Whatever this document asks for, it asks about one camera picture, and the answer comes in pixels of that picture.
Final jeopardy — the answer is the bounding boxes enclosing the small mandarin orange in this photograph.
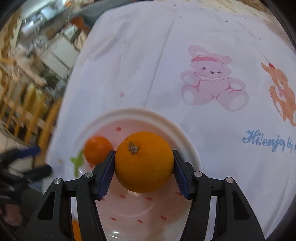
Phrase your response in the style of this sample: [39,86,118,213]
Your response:
[83,136,113,166]

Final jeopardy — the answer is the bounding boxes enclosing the wooden rack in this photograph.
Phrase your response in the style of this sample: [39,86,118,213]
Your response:
[1,58,62,150]

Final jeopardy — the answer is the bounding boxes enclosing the large orange with stem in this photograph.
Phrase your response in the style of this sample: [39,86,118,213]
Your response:
[115,132,174,193]

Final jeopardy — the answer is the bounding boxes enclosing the white cartoon bedsheet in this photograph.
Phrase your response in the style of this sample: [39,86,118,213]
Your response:
[47,1,295,240]

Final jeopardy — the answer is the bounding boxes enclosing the white kitchen cabinets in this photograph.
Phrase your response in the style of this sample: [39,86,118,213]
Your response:
[39,35,80,79]

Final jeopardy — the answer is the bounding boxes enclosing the pink strawberry pattern plate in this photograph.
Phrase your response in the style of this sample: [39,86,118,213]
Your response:
[72,108,201,240]

